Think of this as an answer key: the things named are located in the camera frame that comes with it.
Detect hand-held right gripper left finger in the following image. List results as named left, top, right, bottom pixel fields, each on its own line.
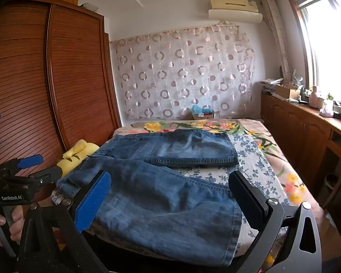
left=17, top=170, right=112, bottom=273

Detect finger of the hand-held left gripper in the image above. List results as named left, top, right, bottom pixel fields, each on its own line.
left=0, top=154, right=44, bottom=177
left=23, top=165, right=64, bottom=188

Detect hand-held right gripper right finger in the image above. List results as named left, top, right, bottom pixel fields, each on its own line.
left=229, top=171, right=322, bottom=273

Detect blue denim pants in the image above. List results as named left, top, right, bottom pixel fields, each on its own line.
left=56, top=129, right=243, bottom=267

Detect yellow plush toy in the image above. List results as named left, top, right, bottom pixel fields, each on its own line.
left=57, top=139, right=100, bottom=178

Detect floral-sheet bed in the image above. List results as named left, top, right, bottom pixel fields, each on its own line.
left=51, top=119, right=319, bottom=262

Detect long wooden cabinet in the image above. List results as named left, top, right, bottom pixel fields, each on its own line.
left=260, top=91, right=341, bottom=214

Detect wooden slatted wardrobe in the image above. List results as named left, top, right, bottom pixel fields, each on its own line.
left=0, top=0, right=123, bottom=205

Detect small cardboard box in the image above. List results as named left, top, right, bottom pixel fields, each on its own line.
left=193, top=111, right=220, bottom=120

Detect blue plastic bag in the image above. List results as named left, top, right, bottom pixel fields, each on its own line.
left=192, top=105, right=213, bottom=115

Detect open cardboard box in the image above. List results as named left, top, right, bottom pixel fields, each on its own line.
left=274, top=83, right=302, bottom=99

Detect stack of papers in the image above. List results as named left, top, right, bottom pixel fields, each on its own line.
left=258, top=77, right=285, bottom=94

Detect pink bottle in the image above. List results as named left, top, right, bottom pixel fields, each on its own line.
left=310, top=85, right=319, bottom=109

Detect circle patterned sheer curtain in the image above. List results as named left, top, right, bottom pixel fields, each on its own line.
left=109, top=24, right=256, bottom=120

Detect window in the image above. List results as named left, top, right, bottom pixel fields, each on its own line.
left=286, top=0, right=341, bottom=109

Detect wall air conditioner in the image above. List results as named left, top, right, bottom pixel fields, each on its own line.
left=208, top=0, right=263, bottom=24

